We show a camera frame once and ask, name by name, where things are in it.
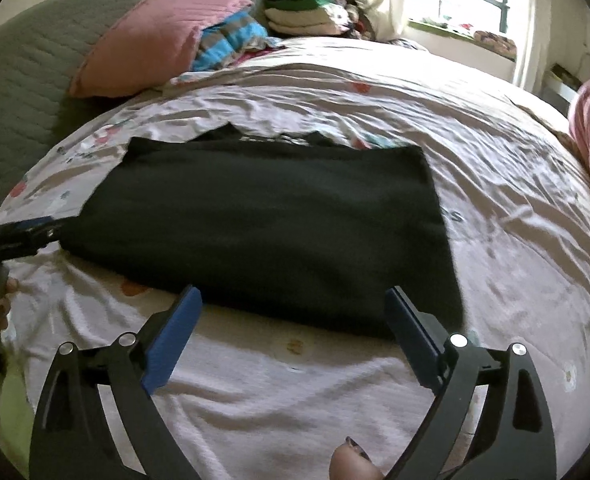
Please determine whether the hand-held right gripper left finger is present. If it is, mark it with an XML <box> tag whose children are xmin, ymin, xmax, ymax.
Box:
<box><xmin>29</xmin><ymin>285</ymin><xmax>203</xmax><ymax>480</ymax></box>

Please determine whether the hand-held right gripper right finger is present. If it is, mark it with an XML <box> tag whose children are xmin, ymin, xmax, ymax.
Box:
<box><xmin>384</xmin><ymin>286</ymin><xmax>558</xmax><ymax>480</ymax></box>

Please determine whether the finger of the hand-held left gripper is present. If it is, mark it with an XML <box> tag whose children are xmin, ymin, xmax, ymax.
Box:
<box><xmin>0</xmin><ymin>216</ymin><xmax>62</xmax><ymax>262</ymax></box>

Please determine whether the black garment with orange waistband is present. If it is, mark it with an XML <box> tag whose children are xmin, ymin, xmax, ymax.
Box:
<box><xmin>60</xmin><ymin>125</ymin><xmax>468</xmax><ymax>341</ymax></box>

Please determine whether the stack of folded clothes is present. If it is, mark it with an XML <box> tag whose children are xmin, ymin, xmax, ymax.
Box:
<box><xmin>265</xmin><ymin>0</ymin><xmax>356</xmax><ymax>36</ymax></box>

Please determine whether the person's left hand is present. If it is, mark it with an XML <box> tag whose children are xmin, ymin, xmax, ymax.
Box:
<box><xmin>0</xmin><ymin>277</ymin><xmax>16</xmax><ymax>335</ymax></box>

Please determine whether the person's right hand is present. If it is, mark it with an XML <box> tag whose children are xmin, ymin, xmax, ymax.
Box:
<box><xmin>329</xmin><ymin>437</ymin><xmax>386</xmax><ymax>480</ymax></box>

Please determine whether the grey quilted headboard cover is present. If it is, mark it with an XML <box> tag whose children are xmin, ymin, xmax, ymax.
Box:
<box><xmin>0</xmin><ymin>0</ymin><xmax>266</xmax><ymax>226</ymax></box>

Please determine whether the yellow-green cloth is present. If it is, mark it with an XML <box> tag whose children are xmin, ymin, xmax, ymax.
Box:
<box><xmin>0</xmin><ymin>370</ymin><xmax>33</xmax><ymax>463</ymax></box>

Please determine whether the printed bed sheet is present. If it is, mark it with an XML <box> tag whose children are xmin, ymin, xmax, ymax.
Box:
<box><xmin>0</xmin><ymin>35</ymin><xmax>590</xmax><ymax>480</ymax></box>

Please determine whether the pink pillow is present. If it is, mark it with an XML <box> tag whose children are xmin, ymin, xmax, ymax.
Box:
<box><xmin>69</xmin><ymin>0</ymin><xmax>253</xmax><ymax>98</ymax></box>

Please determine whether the blue striped cloth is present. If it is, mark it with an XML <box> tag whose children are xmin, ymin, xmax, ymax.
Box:
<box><xmin>192</xmin><ymin>10</ymin><xmax>270</xmax><ymax>73</ymax></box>

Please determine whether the white shelf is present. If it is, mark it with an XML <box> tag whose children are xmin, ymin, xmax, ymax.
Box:
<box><xmin>545</xmin><ymin>62</ymin><xmax>583</xmax><ymax>106</ymax></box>

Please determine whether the floral cloth on windowsill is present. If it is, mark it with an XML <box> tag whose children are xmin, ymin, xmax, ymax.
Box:
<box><xmin>475</xmin><ymin>30</ymin><xmax>518</xmax><ymax>58</ymax></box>

